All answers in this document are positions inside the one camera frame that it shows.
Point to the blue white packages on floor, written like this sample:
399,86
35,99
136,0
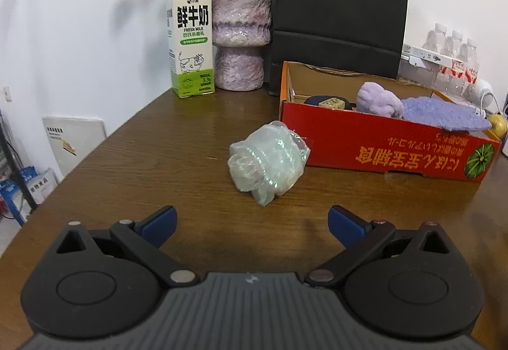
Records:
39,185

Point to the rolled lilac fluffy towel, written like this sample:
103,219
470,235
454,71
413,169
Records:
373,99

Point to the water bottle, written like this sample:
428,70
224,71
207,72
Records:
436,39
469,57
452,45

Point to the small beige patterned block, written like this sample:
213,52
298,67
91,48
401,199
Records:
333,103

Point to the white panel leaning on wall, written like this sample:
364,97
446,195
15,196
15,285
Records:
72,139

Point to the right water bottle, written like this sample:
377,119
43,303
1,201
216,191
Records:
469,57

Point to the iridescent plastic bag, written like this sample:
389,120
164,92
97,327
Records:
268,162

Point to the orange red cardboard box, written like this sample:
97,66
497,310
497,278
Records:
347,139

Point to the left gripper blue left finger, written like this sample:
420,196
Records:
159,226

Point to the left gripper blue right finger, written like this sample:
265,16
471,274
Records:
345,226

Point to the small white desk fan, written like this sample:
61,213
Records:
479,95

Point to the black paper shopping bag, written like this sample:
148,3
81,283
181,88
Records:
365,36

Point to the purple knitted cloth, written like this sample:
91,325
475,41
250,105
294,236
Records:
442,114

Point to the left water bottle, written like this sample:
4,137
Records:
436,39

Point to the dark navy pouch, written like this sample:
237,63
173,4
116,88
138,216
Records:
315,100

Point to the white green milk carton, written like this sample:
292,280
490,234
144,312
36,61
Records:
190,46

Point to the yellow green pear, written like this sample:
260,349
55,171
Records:
499,125

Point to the purple textured vase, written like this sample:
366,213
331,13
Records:
241,29

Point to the middle water bottle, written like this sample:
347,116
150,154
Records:
452,45

